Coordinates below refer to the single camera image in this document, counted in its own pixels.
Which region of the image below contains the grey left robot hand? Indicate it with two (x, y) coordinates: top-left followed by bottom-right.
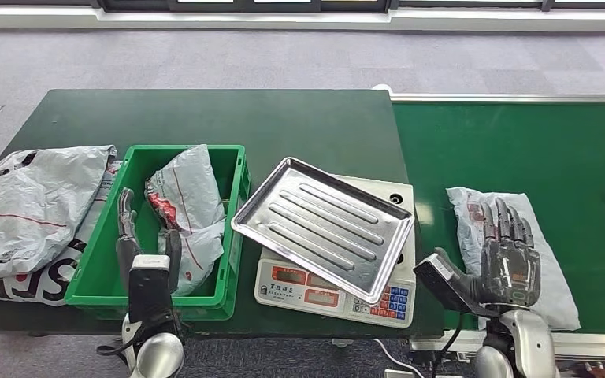
(115, 187), (184, 295)

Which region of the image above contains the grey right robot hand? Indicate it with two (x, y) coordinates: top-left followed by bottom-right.
(435, 197), (543, 309)

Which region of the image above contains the grey red-print poly mailer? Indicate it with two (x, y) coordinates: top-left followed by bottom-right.
(144, 143), (228, 298)
(446, 186), (582, 333)

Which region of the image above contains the steel scale tray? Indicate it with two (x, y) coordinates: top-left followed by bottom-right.
(230, 156), (417, 306)

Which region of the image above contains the green conveyor belt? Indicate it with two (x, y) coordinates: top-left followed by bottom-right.
(391, 102), (605, 335)

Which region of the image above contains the green plastic crate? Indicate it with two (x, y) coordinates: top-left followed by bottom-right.
(64, 144), (252, 322)

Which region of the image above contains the white black-lettered poly bag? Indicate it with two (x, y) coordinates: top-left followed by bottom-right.
(0, 160), (126, 307)

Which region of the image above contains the large white poly bag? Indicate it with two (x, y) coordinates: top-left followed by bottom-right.
(0, 145), (118, 279)

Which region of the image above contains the white electronic scale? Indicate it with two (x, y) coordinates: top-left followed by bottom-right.
(254, 174), (418, 330)

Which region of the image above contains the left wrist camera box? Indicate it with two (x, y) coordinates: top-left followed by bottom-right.
(127, 254), (175, 325)

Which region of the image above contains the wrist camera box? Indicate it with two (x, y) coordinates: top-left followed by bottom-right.
(127, 254), (175, 325)
(413, 253), (498, 317)

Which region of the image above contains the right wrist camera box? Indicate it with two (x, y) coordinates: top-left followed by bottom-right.
(413, 253), (498, 317)

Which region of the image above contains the aluminium conveyor frame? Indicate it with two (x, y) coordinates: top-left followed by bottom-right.
(371, 83), (605, 365)

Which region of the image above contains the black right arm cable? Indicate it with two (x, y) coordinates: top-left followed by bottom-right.
(429, 312), (466, 378)

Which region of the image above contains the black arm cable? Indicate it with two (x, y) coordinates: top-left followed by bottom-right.
(95, 313), (148, 362)
(429, 312), (466, 378)

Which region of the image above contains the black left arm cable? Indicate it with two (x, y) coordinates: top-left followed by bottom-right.
(95, 313), (148, 362)

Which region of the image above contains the white power cable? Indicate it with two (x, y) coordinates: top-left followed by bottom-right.
(369, 337), (427, 378)

